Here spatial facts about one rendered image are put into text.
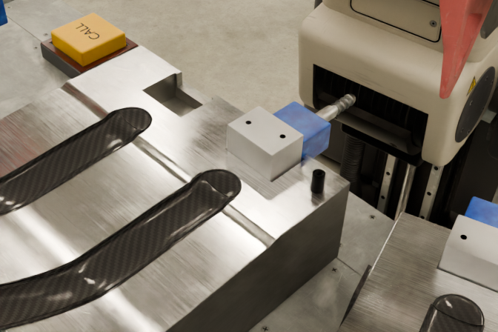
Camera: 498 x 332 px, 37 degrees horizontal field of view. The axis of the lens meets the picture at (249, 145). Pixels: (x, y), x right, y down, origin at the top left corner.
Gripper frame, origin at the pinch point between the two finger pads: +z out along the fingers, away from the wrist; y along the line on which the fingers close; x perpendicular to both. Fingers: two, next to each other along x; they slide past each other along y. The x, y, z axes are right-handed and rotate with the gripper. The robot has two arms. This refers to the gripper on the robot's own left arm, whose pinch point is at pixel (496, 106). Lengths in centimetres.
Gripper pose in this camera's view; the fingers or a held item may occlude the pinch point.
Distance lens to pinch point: 50.9
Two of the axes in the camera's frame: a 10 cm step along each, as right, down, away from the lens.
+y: 8.1, 4.1, -4.2
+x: 5.1, -1.5, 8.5
